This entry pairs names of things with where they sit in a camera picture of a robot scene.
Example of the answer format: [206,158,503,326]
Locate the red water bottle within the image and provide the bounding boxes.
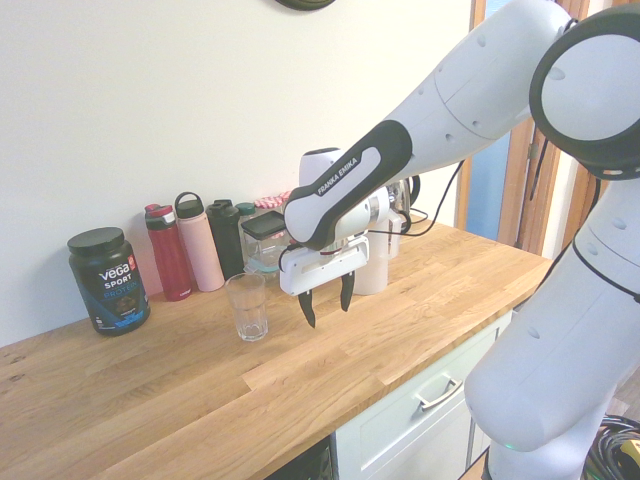
[144,202,194,303]

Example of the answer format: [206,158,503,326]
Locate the pink water bottle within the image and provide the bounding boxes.
[174,191,225,293]

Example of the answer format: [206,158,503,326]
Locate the black shaker bottle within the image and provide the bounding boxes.
[205,198,245,281]

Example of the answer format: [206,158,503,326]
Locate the glass container teal lid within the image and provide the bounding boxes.
[244,252,282,281]

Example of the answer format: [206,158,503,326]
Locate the clear container black lid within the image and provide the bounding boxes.
[240,209,290,266]

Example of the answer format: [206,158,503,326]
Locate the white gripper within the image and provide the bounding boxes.
[278,234,370,330]

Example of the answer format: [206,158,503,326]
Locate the black steel dishwasher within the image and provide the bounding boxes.
[262,434,335,480]

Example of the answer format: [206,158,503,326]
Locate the silver drawer handle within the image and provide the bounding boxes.
[416,377,464,412]

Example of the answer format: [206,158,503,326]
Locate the translucent pitcher blue lid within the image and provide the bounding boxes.
[352,185,402,296]

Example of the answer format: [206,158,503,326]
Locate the jar red checkered lid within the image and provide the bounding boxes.
[253,189,294,214]

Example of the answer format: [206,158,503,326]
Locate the clear faceted drinking glass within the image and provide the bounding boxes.
[224,272,270,343]

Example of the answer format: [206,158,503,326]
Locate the black Vega protein tub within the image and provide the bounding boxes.
[67,227,152,337]

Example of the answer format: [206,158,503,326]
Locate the coiled dark cables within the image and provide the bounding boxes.
[582,414,640,480]

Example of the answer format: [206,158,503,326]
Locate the black round wall clock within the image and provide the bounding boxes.
[272,0,339,11]

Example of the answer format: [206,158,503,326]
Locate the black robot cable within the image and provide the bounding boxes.
[394,157,474,237]

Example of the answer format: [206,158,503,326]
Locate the steel electric kettle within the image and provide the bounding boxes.
[387,174,422,224]

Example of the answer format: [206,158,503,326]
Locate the wooden door frame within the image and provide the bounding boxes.
[454,0,611,261]

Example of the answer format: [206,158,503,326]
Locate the green-lidded clear jar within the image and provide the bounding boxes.
[234,201,259,236]

